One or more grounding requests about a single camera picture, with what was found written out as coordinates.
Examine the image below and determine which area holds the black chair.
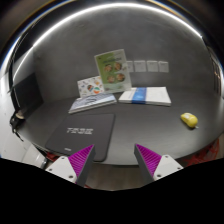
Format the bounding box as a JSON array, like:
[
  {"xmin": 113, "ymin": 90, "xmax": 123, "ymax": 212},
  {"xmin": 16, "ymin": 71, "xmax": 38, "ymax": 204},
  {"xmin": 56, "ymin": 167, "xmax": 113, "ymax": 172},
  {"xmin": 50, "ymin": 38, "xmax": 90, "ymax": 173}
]
[{"xmin": 9, "ymin": 73, "xmax": 43, "ymax": 140}]

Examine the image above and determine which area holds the white colourful card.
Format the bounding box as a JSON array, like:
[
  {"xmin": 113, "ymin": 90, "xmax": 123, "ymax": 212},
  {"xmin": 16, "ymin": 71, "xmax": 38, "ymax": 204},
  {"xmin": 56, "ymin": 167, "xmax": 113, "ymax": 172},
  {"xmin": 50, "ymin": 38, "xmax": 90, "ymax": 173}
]
[{"xmin": 77, "ymin": 76, "xmax": 104, "ymax": 98}]

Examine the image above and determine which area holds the yellow computer mouse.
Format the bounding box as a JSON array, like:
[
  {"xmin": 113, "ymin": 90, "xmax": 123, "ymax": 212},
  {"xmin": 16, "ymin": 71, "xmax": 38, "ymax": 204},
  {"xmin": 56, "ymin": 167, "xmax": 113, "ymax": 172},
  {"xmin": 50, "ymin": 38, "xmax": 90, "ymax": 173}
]
[{"xmin": 181, "ymin": 113, "xmax": 198, "ymax": 128}]

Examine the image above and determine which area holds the white book with blue band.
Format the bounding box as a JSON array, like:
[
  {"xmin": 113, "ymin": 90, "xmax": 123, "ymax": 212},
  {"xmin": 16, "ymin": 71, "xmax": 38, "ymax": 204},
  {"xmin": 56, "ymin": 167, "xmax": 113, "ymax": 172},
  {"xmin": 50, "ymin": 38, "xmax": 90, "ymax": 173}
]
[{"xmin": 119, "ymin": 87, "xmax": 171, "ymax": 106}]

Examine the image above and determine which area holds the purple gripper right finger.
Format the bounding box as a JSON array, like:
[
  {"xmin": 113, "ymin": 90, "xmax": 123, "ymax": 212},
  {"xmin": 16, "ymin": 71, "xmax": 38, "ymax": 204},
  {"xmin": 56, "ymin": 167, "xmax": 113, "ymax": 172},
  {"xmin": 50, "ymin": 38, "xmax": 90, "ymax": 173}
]
[{"xmin": 134, "ymin": 144, "xmax": 182, "ymax": 184}]

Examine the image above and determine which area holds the white wall paper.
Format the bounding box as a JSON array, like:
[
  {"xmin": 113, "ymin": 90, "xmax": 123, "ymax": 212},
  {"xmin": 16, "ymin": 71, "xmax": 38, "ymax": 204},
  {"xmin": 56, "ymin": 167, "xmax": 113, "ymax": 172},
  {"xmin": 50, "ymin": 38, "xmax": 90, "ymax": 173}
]
[
  {"xmin": 147, "ymin": 60, "xmax": 159, "ymax": 72},
  {"xmin": 134, "ymin": 60, "xmax": 146, "ymax": 72},
  {"xmin": 158, "ymin": 61, "xmax": 169, "ymax": 73},
  {"xmin": 127, "ymin": 61, "xmax": 134, "ymax": 72}
]

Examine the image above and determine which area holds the black mouse pad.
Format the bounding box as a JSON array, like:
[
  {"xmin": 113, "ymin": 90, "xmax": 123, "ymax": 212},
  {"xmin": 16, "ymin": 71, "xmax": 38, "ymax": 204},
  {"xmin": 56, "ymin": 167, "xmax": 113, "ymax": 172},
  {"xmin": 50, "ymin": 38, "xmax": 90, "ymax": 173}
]
[{"xmin": 45, "ymin": 114, "xmax": 115, "ymax": 162}]

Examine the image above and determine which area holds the green upright book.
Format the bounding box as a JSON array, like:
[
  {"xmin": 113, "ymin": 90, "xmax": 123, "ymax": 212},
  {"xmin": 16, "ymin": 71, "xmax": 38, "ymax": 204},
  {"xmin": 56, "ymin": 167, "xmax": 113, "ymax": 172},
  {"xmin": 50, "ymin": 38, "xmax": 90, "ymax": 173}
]
[{"xmin": 95, "ymin": 49, "xmax": 132, "ymax": 93}]

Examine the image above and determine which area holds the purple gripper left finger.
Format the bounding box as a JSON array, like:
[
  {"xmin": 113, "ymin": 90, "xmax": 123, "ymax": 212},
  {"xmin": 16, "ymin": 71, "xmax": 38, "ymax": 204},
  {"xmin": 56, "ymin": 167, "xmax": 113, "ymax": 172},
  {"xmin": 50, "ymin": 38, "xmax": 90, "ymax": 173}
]
[{"xmin": 46, "ymin": 145, "xmax": 96, "ymax": 187}]

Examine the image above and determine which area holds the striped grey book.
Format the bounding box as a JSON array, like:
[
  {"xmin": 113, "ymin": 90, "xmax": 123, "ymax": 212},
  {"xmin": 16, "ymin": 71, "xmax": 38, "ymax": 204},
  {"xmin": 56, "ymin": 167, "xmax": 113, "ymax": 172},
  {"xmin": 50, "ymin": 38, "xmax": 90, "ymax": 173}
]
[{"xmin": 69, "ymin": 93, "xmax": 117, "ymax": 113}]

